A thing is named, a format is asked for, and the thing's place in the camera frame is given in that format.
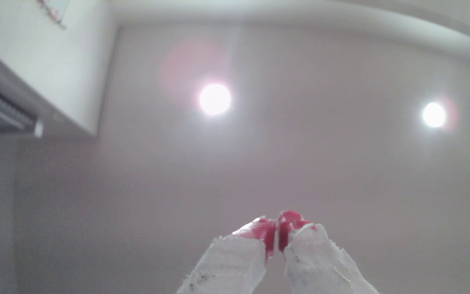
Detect red taped gripper finger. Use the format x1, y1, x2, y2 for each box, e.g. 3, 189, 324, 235
278, 210, 379, 294
177, 217, 277, 294

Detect round ceiling light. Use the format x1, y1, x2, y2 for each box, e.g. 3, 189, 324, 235
199, 84, 232, 116
422, 102, 447, 128

